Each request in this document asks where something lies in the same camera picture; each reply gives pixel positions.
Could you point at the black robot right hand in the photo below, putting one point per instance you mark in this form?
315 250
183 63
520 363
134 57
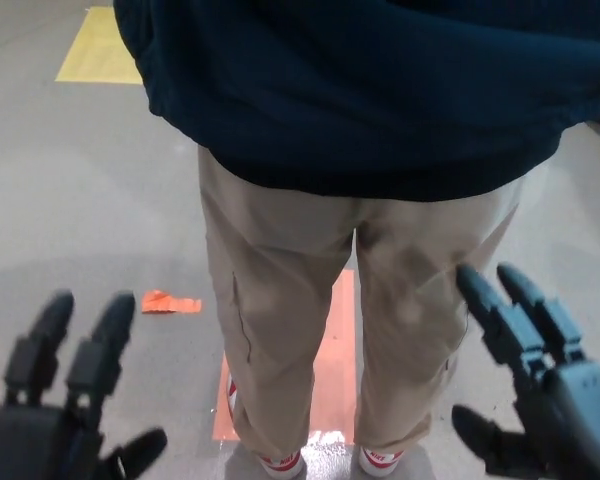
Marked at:
575 415

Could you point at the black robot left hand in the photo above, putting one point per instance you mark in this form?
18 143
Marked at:
35 440

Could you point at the navy blue coat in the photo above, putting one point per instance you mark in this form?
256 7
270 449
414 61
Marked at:
360 90

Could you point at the crumpled orange paper scrap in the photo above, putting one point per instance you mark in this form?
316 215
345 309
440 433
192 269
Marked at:
167 302

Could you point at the red white right sneaker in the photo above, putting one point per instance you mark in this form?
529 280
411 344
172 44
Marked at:
380 460

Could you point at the red white sneaker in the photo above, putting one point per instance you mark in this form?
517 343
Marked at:
380 460
280 462

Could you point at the orange floor marker sheet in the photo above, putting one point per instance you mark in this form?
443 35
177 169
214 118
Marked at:
337 360

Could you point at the red white left sneaker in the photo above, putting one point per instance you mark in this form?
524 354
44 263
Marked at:
280 462

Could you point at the khaki trousers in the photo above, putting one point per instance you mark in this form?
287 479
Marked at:
280 280

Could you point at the yellow floor marker sheet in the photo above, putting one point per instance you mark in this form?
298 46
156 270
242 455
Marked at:
100 50

